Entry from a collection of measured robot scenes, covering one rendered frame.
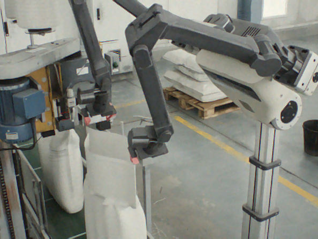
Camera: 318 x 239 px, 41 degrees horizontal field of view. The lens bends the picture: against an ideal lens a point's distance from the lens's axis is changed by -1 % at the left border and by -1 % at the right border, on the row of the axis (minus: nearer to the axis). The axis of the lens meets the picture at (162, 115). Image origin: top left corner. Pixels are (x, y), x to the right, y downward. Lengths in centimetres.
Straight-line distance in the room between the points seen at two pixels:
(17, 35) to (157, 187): 226
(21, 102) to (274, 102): 92
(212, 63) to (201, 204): 179
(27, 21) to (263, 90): 90
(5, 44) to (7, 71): 304
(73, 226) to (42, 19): 123
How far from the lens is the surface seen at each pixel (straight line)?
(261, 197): 194
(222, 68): 159
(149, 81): 119
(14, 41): 472
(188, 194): 337
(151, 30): 105
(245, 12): 780
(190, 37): 111
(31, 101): 167
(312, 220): 324
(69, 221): 251
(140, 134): 139
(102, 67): 167
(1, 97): 174
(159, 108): 129
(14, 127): 176
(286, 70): 132
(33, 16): 168
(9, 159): 210
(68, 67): 196
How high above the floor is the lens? 183
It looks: 23 degrees down
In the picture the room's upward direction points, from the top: 1 degrees counter-clockwise
